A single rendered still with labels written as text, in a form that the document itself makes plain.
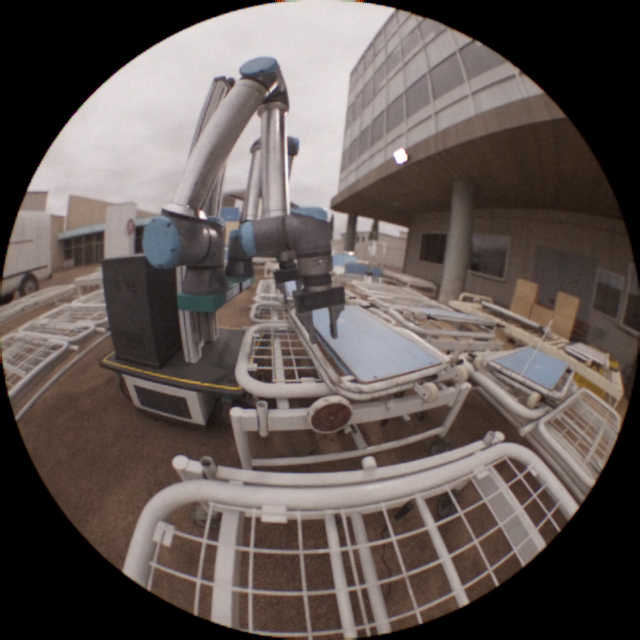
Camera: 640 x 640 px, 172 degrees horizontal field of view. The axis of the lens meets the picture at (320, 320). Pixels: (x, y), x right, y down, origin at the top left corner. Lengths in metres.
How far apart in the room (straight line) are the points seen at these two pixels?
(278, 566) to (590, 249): 6.70
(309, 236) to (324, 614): 1.09
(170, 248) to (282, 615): 1.11
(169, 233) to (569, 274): 6.50
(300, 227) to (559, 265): 6.25
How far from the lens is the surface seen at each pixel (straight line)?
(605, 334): 6.16
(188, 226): 0.63
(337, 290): 0.55
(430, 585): 0.98
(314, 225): 0.49
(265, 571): 0.87
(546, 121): 3.79
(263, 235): 0.51
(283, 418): 0.59
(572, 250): 6.47
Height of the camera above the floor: 0.87
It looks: 18 degrees down
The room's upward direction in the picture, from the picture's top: 6 degrees clockwise
